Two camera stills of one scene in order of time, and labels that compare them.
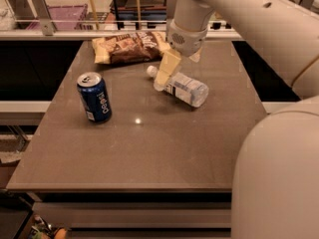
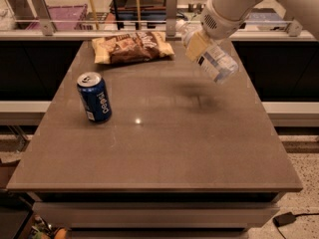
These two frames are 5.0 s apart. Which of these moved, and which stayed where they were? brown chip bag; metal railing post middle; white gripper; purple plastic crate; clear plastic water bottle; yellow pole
Moved: clear plastic water bottle; white gripper
Stayed: brown chip bag; purple plastic crate; metal railing post middle; yellow pole
